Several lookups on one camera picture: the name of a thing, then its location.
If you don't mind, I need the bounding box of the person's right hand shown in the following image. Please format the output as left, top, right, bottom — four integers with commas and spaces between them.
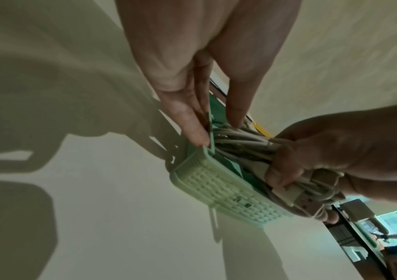
264, 102, 397, 205

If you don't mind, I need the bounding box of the white table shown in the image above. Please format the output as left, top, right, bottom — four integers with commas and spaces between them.
0, 0, 359, 280

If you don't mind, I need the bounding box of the white charging cable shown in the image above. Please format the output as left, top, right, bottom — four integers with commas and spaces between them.
212, 122, 346, 220

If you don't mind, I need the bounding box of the person's left hand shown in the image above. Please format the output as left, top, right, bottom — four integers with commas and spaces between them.
115, 0, 303, 147

